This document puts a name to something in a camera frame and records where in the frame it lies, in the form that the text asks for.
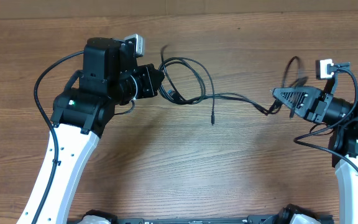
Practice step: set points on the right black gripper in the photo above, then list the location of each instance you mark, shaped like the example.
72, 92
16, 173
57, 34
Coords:
307, 99

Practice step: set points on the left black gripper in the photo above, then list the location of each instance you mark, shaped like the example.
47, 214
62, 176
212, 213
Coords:
148, 86

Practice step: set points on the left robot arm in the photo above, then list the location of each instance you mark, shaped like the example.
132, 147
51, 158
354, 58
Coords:
110, 76

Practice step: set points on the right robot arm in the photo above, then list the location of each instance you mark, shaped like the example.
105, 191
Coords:
342, 119

